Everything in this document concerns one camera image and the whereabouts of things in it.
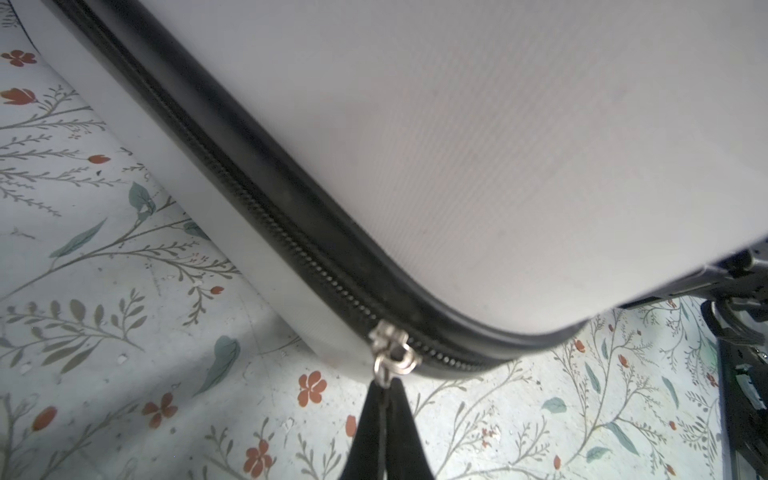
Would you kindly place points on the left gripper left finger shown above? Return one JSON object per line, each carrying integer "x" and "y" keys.
{"x": 366, "y": 460}

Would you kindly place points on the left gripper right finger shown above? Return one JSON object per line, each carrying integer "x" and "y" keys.
{"x": 405, "y": 458}

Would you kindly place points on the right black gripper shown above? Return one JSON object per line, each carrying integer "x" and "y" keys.
{"x": 735, "y": 311}

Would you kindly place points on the floral table mat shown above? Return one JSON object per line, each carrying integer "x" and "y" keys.
{"x": 132, "y": 348}

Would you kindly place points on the white hard-shell suitcase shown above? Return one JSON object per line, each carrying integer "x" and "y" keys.
{"x": 470, "y": 180}

